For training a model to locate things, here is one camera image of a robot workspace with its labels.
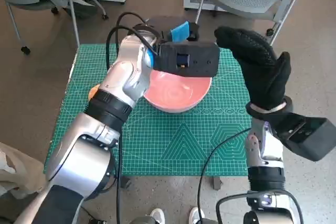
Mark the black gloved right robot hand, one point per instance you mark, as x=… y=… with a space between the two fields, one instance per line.
x=265 y=77

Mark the bare left hand blue tape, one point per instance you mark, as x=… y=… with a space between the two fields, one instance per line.
x=179 y=31

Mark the pink bowl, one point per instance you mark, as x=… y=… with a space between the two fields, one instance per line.
x=178 y=93

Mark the round toy bread bun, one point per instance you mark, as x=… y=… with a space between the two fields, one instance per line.
x=94 y=91

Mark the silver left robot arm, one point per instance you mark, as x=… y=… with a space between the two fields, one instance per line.
x=86 y=142

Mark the green cutting mat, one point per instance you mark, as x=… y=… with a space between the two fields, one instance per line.
x=162 y=140

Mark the white shoe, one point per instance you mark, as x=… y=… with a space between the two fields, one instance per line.
x=196 y=216
x=157 y=216

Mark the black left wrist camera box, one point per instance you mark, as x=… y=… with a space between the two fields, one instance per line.
x=197 y=58

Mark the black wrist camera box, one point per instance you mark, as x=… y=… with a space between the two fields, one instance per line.
x=197 y=58
x=312 y=137

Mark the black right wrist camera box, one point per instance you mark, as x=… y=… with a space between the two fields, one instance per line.
x=312 y=137

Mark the black table leg bracket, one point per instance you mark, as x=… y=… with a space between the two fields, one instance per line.
x=217 y=183
x=125 y=182

